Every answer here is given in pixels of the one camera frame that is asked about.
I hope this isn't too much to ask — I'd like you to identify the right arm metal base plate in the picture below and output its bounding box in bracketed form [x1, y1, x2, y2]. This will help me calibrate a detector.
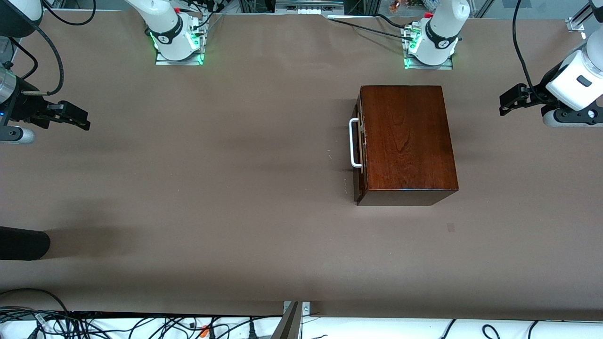
[155, 24, 204, 65]

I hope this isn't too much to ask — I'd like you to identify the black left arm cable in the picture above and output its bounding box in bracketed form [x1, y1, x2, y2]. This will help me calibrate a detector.
[512, 0, 547, 102]

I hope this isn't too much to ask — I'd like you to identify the dark brown wooden cabinet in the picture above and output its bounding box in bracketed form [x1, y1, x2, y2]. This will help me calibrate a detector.
[356, 85, 459, 207]

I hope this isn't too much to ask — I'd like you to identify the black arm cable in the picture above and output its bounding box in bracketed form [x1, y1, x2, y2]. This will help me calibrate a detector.
[512, 0, 547, 102]
[21, 14, 65, 96]

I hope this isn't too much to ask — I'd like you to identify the wooden drawer with white handle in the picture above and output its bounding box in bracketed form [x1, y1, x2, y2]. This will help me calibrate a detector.
[349, 92, 366, 175]

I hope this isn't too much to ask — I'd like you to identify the black cable loop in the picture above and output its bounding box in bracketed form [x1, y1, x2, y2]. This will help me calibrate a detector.
[0, 288, 71, 315]

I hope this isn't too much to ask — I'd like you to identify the silver table bracket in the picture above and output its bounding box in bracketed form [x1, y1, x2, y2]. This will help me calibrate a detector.
[283, 301, 311, 316]

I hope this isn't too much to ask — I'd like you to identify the black cable tangle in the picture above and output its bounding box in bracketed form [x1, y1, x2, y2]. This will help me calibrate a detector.
[0, 306, 283, 339]

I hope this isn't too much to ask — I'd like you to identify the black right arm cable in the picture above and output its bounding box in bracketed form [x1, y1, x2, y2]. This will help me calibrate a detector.
[21, 14, 65, 96]

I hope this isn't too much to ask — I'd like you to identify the grey diagonal strut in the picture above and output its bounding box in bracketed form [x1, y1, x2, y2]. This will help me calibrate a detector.
[271, 302, 302, 339]

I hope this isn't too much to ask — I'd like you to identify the long black table cable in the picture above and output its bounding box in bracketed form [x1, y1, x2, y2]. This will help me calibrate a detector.
[328, 17, 415, 42]

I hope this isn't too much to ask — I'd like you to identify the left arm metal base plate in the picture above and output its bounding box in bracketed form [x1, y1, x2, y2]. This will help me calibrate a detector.
[404, 26, 454, 70]

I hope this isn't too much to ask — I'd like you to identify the black cylinder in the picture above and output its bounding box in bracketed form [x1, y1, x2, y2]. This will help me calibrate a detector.
[0, 226, 51, 261]

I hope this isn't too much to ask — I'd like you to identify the aluminium corner profile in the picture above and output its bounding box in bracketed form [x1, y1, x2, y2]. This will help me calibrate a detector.
[567, 0, 595, 32]

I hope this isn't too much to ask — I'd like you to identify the short curved black cable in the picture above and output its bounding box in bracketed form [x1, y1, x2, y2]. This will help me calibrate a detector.
[375, 13, 420, 30]

